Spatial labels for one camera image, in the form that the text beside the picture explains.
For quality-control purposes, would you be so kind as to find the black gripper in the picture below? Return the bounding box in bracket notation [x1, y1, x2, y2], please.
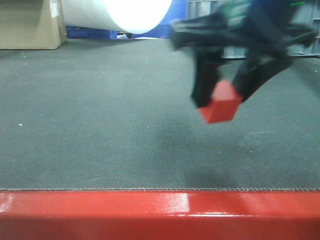
[170, 0, 316, 108]

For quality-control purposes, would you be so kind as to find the red magnetic block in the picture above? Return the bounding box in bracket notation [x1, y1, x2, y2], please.
[198, 79, 243, 124]

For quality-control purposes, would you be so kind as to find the grey plastic crate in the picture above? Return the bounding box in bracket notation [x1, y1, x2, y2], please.
[186, 0, 320, 59]

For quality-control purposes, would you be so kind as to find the large white roll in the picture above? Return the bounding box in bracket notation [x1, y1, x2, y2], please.
[61, 0, 172, 34]

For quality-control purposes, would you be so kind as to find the dark grey table mat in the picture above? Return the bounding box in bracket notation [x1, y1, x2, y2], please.
[0, 39, 320, 190]

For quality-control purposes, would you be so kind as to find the cardboard box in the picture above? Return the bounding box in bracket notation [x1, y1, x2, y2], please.
[0, 0, 67, 50]

